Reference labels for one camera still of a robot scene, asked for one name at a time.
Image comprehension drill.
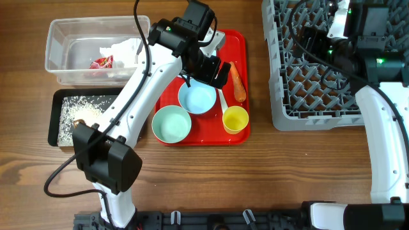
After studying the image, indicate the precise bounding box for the light blue bowl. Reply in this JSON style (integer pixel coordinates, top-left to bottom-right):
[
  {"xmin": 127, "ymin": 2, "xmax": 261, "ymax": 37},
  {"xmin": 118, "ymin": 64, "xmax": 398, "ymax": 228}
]
[{"xmin": 178, "ymin": 79, "xmax": 217, "ymax": 114}]

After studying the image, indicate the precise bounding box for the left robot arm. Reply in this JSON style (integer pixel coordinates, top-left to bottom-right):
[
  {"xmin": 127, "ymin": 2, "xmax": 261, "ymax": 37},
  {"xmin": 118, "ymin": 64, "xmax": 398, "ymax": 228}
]
[{"xmin": 73, "ymin": 18, "xmax": 230, "ymax": 229}]

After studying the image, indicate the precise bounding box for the mint green bowl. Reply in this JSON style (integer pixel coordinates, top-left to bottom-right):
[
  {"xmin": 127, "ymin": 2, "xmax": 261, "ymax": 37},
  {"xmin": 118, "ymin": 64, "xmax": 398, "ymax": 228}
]
[{"xmin": 151, "ymin": 105, "xmax": 192, "ymax": 144}]

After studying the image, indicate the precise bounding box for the red serving tray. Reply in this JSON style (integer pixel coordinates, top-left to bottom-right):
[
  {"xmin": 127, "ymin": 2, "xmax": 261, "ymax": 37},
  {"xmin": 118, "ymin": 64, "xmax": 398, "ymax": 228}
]
[{"xmin": 155, "ymin": 29, "xmax": 251, "ymax": 146}]

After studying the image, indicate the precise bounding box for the brown food lump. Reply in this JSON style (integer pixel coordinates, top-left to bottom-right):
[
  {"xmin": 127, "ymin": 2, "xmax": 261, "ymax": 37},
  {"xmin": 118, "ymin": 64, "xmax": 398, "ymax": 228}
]
[{"xmin": 73, "ymin": 119, "xmax": 85, "ymax": 128}]

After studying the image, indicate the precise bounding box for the white plastic spoon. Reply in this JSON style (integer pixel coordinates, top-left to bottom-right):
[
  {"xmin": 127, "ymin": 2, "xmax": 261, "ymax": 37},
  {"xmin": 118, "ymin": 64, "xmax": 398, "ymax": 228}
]
[{"xmin": 218, "ymin": 89, "xmax": 228, "ymax": 114}]

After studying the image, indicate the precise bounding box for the grey dishwasher rack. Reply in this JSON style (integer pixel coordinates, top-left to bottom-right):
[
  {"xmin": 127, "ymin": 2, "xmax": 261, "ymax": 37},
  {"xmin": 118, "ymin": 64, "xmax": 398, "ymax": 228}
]
[{"xmin": 261, "ymin": 0, "xmax": 409, "ymax": 132}]

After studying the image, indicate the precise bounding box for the clear plastic bin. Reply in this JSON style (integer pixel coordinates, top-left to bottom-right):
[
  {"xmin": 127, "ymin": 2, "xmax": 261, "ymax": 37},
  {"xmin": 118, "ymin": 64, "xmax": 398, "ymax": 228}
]
[{"xmin": 45, "ymin": 16, "xmax": 145, "ymax": 86}]

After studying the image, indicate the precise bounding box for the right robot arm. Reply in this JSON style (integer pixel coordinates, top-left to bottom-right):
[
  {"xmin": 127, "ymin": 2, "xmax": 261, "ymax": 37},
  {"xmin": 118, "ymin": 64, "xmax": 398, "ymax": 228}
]
[{"xmin": 296, "ymin": 1, "xmax": 408, "ymax": 229}]

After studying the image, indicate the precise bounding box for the yellow plastic cup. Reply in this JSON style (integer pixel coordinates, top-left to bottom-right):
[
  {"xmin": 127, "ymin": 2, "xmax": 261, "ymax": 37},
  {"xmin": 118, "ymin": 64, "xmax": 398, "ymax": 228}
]
[{"xmin": 222, "ymin": 106, "xmax": 249, "ymax": 134}]

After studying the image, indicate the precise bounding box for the red snack wrapper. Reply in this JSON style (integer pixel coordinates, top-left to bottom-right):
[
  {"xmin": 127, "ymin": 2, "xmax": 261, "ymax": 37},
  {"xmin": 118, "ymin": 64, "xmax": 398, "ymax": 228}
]
[{"xmin": 89, "ymin": 55, "xmax": 114, "ymax": 69}]

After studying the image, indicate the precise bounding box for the white napkin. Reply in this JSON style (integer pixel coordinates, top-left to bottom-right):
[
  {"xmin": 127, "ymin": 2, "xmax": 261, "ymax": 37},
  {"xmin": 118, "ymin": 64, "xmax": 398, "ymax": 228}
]
[{"xmin": 99, "ymin": 38, "xmax": 143, "ymax": 78}]

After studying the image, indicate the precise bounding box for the orange carrot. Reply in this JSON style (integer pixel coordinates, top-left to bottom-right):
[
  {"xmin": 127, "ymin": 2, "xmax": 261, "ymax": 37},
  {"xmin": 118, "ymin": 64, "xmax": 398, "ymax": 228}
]
[{"xmin": 229, "ymin": 62, "xmax": 247, "ymax": 102}]

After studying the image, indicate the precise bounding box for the white rice pile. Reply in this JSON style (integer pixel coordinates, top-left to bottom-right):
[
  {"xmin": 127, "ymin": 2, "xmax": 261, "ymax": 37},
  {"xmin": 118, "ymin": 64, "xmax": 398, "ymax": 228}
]
[{"xmin": 57, "ymin": 95, "xmax": 114, "ymax": 147}]

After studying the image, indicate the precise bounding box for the black waste tray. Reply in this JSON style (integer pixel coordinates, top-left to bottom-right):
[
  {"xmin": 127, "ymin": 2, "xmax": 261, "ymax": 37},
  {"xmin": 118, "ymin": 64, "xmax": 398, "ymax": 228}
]
[{"xmin": 48, "ymin": 88, "xmax": 122, "ymax": 147}]

